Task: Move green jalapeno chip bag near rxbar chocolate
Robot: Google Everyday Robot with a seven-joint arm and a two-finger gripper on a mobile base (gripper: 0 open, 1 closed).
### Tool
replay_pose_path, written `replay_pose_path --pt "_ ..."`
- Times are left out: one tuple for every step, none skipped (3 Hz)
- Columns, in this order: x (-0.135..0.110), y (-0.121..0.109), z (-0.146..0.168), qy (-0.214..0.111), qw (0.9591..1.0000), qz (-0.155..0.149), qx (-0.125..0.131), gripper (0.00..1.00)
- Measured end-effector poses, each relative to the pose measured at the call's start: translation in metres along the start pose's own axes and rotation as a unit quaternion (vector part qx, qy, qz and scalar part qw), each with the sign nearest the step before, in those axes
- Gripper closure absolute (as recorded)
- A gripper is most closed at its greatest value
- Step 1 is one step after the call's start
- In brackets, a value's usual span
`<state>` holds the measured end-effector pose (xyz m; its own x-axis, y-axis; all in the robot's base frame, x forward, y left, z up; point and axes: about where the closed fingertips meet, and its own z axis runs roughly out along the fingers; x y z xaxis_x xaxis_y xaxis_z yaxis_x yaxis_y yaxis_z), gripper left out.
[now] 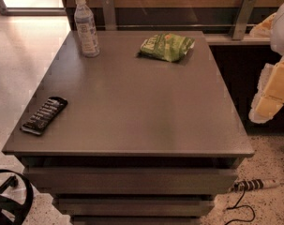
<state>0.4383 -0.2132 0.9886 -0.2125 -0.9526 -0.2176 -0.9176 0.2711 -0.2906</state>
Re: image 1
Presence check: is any black office chair base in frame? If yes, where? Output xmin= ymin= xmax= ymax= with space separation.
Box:
xmin=0 ymin=169 xmax=35 ymax=225

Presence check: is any right metal bracket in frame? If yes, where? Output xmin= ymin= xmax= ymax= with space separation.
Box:
xmin=232 ymin=0 xmax=257 ymax=40

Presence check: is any green jalapeno chip bag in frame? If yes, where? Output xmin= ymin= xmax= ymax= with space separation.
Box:
xmin=139 ymin=33 xmax=195 ymax=63

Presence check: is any black rxbar chocolate bar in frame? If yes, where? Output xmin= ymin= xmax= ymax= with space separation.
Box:
xmin=21 ymin=97 xmax=68 ymax=136

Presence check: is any white power strip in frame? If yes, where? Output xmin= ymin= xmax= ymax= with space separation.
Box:
xmin=231 ymin=179 xmax=280 ymax=191

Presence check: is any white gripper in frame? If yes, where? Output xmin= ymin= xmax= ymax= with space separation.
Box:
xmin=248 ymin=3 xmax=284 ymax=124

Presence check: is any black power cable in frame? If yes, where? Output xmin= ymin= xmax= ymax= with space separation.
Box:
xmin=224 ymin=187 xmax=257 ymax=225

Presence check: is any grey side shelf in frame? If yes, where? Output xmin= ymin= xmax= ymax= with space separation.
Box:
xmin=204 ymin=34 xmax=270 ymax=46

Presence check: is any left metal bracket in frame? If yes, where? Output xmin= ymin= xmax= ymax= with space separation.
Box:
xmin=101 ymin=0 xmax=117 ymax=31

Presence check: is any metal bracket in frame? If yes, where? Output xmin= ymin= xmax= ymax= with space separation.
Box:
xmin=101 ymin=0 xmax=117 ymax=31
xmin=232 ymin=0 xmax=257 ymax=40

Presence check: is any grey drawer cabinet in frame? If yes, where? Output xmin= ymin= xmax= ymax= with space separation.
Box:
xmin=4 ymin=31 xmax=253 ymax=225

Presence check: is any clear plastic water bottle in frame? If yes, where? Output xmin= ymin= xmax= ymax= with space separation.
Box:
xmin=74 ymin=0 xmax=100 ymax=57

